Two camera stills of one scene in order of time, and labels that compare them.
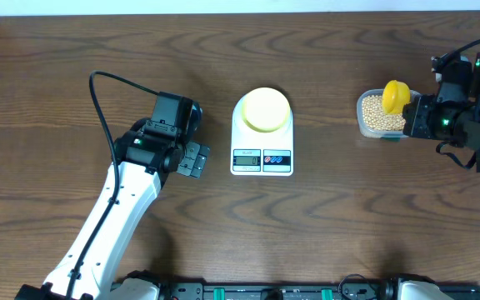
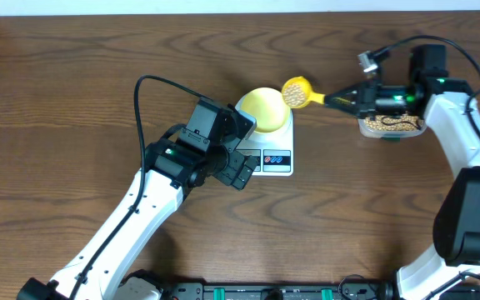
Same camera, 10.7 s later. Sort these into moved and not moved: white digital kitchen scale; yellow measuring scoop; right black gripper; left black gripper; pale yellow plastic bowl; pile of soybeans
Moved: left black gripper; right black gripper; yellow measuring scoop
Not moved: white digital kitchen scale; pale yellow plastic bowl; pile of soybeans
